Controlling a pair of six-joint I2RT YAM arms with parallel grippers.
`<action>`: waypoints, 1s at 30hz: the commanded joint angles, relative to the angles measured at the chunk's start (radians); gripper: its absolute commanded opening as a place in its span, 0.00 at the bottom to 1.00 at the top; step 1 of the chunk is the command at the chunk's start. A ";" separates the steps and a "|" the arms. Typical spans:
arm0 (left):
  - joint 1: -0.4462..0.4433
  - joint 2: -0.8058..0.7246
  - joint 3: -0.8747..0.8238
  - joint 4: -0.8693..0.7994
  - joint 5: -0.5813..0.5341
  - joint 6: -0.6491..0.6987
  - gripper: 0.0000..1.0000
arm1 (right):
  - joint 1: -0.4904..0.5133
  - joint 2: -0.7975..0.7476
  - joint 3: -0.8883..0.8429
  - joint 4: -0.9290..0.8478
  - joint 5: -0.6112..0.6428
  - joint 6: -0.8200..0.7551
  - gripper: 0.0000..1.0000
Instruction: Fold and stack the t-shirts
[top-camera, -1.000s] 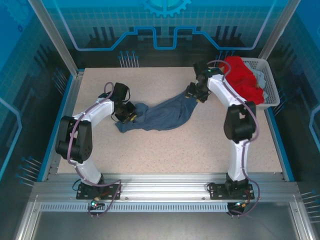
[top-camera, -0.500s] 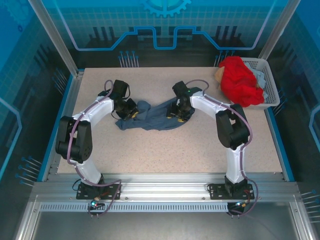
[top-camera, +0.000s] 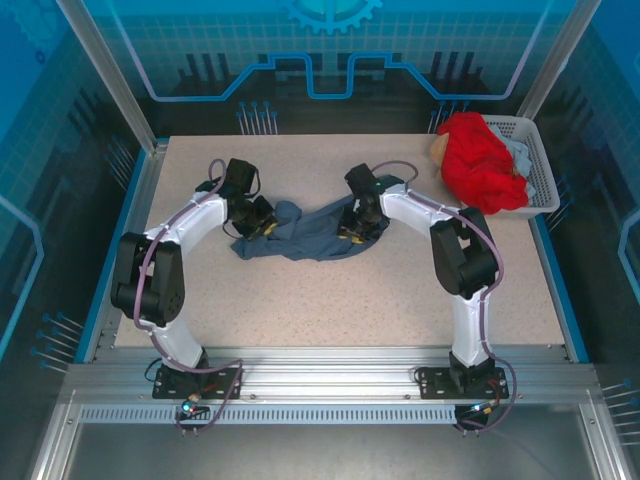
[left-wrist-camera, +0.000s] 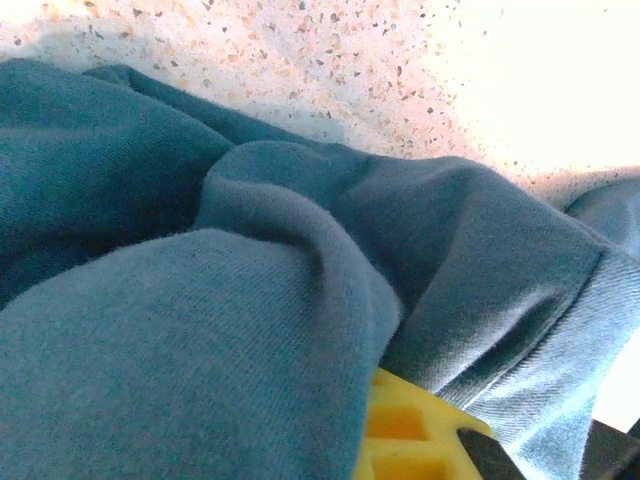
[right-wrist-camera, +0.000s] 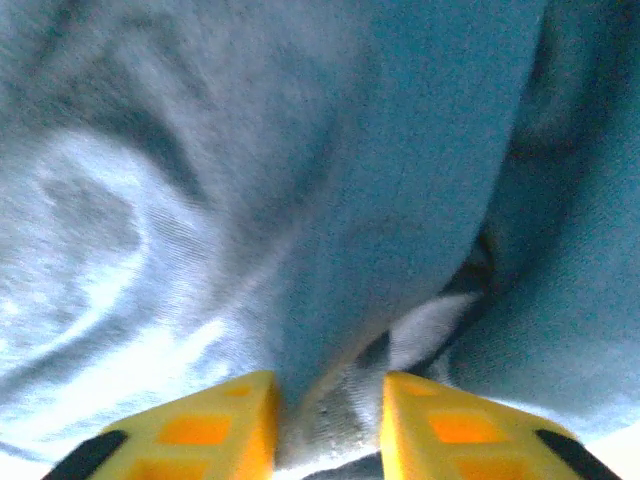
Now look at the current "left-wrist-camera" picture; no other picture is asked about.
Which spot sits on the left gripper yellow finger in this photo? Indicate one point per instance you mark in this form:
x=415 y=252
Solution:
x=400 y=440

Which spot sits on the blue t-shirt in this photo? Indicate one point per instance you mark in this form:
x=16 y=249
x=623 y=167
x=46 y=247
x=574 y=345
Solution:
x=200 y=325

